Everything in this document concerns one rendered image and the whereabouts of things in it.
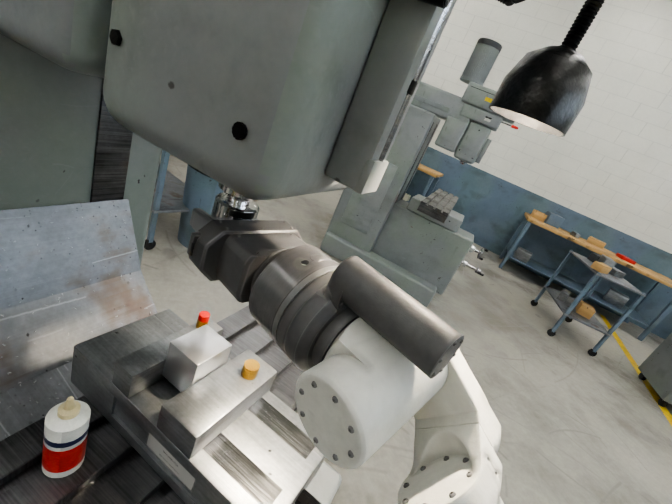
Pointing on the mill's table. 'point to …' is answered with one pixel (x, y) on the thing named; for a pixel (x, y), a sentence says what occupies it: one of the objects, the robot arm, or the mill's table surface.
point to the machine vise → (227, 440)
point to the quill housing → (241, 84)
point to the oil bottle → (65, 438)
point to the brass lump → (250, 369)
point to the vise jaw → (213, 404)
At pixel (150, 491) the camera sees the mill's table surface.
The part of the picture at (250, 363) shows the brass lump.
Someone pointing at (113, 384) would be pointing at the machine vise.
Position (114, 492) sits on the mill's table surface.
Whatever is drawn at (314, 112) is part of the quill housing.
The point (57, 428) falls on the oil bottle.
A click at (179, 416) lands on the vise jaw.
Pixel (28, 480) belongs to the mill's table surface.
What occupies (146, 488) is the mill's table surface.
